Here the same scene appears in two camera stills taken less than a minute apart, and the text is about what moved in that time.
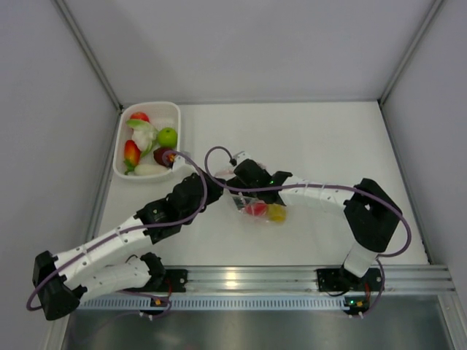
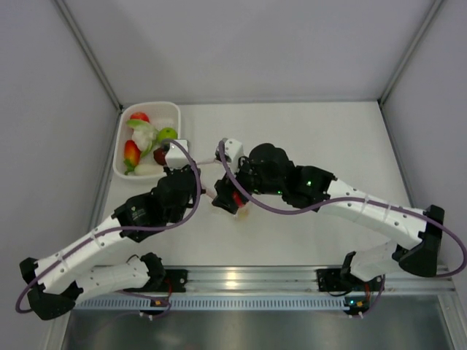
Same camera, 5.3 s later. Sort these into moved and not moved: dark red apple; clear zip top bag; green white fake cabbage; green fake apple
Moved: clear zip top bag
Not moved: green fake apple; dark red apple; green white fake cabbage
